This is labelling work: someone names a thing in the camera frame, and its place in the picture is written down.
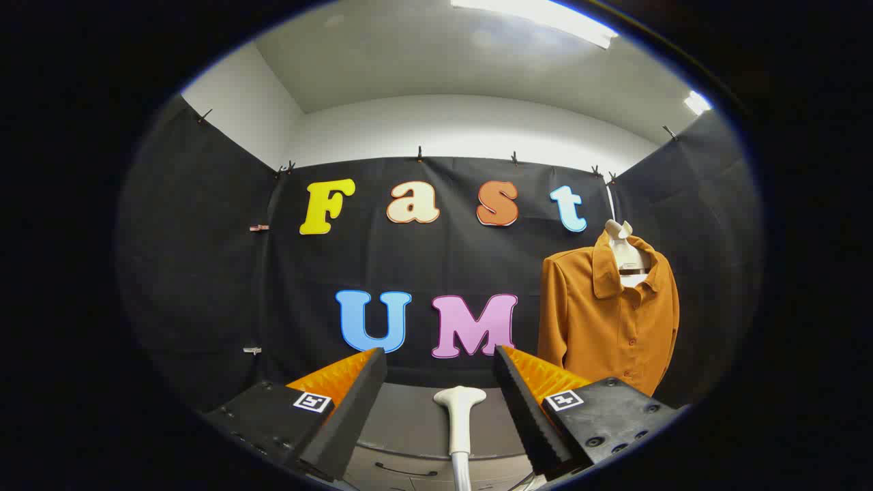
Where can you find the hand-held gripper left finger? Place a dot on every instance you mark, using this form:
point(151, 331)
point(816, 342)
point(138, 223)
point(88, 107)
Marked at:
point(354, 409)

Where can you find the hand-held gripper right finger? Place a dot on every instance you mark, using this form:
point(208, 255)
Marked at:
point(525, 409)

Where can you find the white garment steamer head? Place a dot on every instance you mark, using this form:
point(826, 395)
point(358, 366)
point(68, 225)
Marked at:
point(459, 409)

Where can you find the orange-brown button shirt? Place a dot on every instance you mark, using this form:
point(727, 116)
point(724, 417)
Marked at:
point(600, 327)

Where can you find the white clothes hanger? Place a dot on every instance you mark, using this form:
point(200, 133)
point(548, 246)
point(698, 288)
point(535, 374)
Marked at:
point(624, 254)

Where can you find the black backdrop cloth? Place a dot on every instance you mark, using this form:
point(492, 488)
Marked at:
point(443, 262)

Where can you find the small ceiling light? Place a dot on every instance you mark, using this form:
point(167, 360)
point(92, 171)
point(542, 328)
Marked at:
point(697, 102)

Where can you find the long ceiling light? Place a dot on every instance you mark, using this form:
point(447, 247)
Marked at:
point(545, 17)

